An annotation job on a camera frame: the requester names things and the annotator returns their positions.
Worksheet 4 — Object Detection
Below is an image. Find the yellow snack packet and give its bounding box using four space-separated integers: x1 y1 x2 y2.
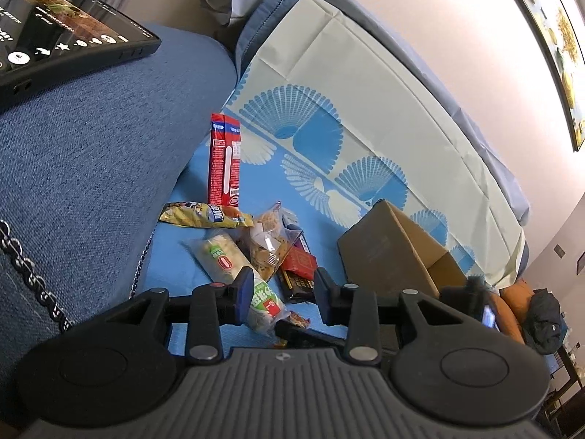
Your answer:
159 201 255 229

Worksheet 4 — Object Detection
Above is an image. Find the orange cushion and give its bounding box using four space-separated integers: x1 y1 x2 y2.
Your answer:
484 284 533 344

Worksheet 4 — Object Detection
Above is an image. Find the blue fabric bag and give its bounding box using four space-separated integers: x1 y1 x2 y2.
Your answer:
0 23 238 417

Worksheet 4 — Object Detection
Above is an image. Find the small flat red packet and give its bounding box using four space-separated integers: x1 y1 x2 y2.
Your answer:
280 249 318 279

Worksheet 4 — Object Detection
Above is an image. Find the purple stick packet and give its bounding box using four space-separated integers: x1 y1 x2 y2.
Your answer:
280 208 306 239

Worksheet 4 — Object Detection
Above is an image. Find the green and white bread packet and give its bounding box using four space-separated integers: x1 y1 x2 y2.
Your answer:
183 233 291 334

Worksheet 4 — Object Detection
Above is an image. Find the dark wooden furniture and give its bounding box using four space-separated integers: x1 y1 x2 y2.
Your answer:
535 343 585 439

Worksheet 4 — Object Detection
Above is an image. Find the metal bag chain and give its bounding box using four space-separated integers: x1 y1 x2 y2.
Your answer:
0 220 156 332

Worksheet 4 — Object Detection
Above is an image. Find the black smartphone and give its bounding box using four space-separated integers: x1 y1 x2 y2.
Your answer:
0 0 162 111

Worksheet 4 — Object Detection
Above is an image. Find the cardboard box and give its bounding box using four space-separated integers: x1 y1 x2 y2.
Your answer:
337 200 469 300

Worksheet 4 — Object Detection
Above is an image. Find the small orange snack wrapper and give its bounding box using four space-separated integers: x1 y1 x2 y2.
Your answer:
274 310 312 346

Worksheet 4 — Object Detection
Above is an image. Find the dark chocolate packet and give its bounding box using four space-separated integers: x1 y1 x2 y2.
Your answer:
278 270 317 303

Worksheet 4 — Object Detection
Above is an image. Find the blue fan-print cloth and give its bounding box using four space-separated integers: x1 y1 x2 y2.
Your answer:
151 0 528 344

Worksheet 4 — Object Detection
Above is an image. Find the clear cookie bag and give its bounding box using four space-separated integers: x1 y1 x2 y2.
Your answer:
238 201 306 282

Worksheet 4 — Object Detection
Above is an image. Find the framed wall picture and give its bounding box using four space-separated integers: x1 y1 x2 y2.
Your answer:
491 0 585 153

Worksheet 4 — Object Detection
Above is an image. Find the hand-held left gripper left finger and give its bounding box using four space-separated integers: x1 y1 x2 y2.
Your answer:
104 266 255 362

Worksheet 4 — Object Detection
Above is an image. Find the tall red snack packet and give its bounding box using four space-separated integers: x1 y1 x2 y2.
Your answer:
208 113 243 207

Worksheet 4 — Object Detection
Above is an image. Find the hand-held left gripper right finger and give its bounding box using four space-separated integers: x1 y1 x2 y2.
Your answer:
313 267 483 363

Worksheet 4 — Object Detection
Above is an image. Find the black jacket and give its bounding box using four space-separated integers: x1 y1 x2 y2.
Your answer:
523 289 565 355

